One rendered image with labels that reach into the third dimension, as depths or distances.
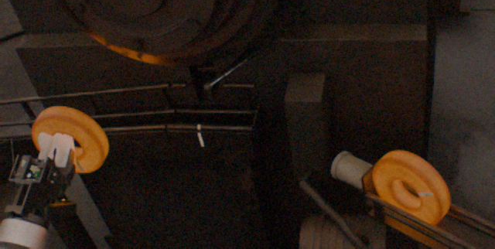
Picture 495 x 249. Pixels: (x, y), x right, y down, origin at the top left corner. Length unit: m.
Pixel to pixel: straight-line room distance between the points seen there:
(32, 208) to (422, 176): 0.68
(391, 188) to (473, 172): 1.02
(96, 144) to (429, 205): 0.63
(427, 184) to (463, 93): 1.41
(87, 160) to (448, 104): 1.56
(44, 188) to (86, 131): 0.14
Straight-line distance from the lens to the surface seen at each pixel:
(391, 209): 1.05
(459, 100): 2.32
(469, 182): 2.01
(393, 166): 1.01
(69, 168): 1.06
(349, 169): 1.10
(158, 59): 1.12
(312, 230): 1.21
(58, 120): 1.08
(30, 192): 1.01
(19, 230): 0.99
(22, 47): 1.41
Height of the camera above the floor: 1.50
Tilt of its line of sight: 40 degrees down
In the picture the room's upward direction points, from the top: 12 degrees counter-clockwise
